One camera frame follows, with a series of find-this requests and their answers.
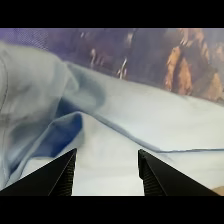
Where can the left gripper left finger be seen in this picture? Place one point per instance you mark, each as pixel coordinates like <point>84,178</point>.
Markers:
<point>50,178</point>

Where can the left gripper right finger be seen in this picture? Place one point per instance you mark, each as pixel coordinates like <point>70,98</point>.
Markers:
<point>166,180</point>

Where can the light blue shirt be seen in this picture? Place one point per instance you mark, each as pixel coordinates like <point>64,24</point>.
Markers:
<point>116,116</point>

